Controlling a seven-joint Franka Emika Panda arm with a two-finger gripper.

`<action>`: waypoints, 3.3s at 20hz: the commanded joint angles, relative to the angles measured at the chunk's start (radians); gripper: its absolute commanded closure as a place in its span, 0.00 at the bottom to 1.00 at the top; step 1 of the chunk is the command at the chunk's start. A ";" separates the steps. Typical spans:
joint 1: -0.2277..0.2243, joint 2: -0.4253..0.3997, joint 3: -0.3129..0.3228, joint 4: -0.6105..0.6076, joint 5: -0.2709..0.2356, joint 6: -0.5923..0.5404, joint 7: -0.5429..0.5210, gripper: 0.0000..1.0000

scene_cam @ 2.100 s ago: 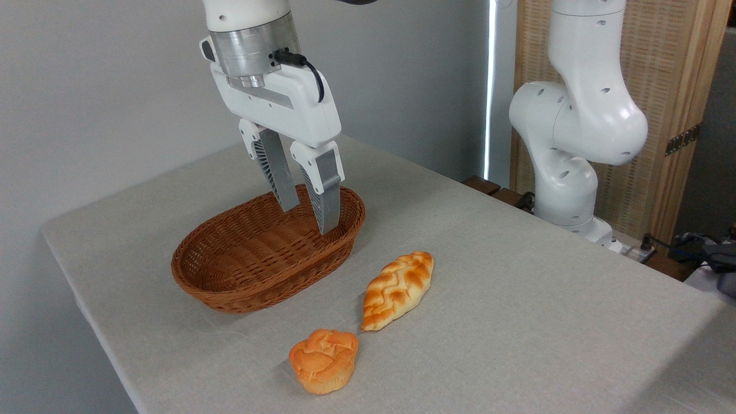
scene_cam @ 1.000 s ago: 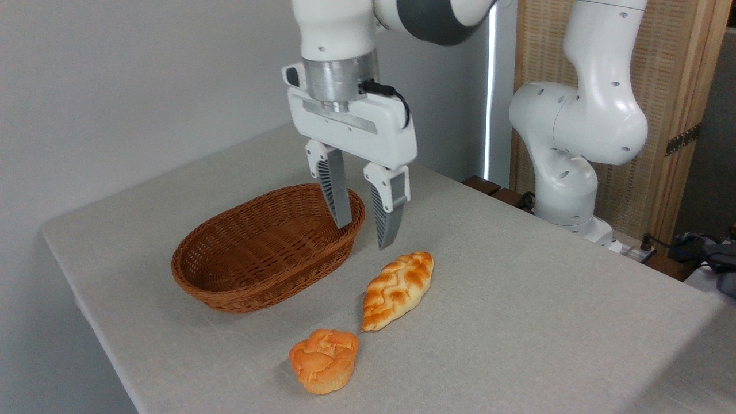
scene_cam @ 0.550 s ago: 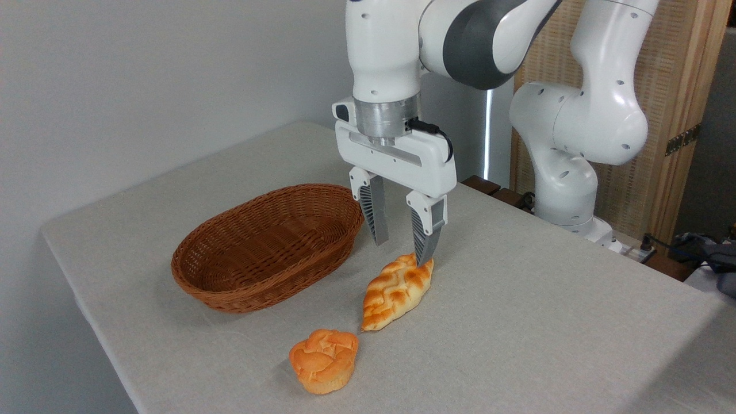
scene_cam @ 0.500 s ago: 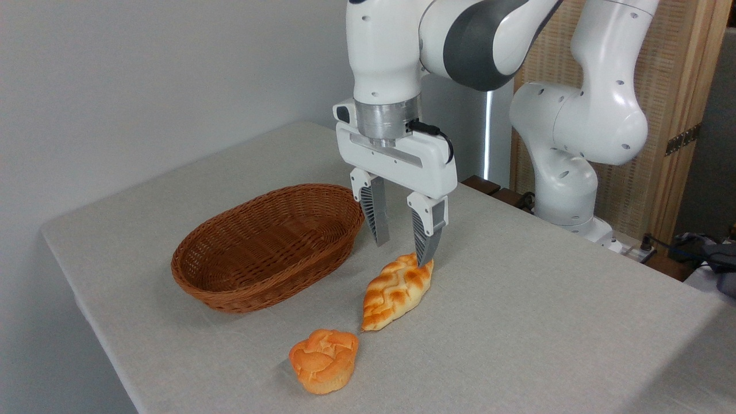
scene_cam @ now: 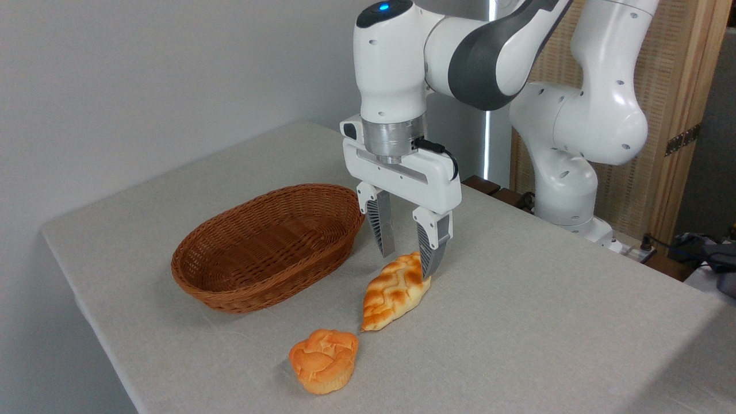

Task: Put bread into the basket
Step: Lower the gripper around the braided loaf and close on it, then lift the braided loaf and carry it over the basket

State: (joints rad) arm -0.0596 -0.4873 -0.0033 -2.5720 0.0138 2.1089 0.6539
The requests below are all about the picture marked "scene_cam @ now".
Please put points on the brown oval wicker basket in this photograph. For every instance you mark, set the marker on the brown oval wicker basket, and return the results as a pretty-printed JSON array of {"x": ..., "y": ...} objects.
[{"x": 241, "y": 276}]

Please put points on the dark metal screen hinge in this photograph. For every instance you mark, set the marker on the dark metal screen hinge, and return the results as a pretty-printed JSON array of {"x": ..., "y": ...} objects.
[{"x": 683, "y": 140}]

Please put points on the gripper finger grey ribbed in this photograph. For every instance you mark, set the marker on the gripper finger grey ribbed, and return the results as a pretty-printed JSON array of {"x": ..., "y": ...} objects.
[
  {"x": 382, "y": 224},
  {"x": 432, "y": 247}
]

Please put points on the grey tablecloth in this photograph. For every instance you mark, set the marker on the grey tablecloth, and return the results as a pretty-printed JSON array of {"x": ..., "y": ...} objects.
[{"x": 517, "y": 322}]

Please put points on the white power strip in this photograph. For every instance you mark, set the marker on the white power strip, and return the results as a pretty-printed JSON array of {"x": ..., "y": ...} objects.
[{"x": 629, "y": 250}]

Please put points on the braided long bread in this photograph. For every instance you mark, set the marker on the braided long bread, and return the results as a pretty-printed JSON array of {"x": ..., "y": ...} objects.
[{"x": 391, "y": 296}]

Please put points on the dark wooden block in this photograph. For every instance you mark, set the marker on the dark wooden block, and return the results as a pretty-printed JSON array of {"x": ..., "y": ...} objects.
[
  {"x": 482, "y": 185},
  {"x": 509, "y": 198}
]

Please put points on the round muffin-shaped bread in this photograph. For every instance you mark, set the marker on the round muffin-shaped bread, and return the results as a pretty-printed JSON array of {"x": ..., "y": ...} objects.
[{"x": 323, "y": 362}]

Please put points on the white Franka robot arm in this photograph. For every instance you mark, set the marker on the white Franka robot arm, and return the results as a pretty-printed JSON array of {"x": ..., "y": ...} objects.
[{"x": 598, "y": 115}]

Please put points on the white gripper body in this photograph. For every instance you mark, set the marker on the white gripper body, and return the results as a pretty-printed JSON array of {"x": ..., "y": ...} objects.
[{"x": 425, "y": 184}]

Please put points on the dark bundled fabric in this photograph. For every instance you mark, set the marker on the dark bundled fabric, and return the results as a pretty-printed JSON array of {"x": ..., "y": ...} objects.
[{"x": 701, "y": 250}]

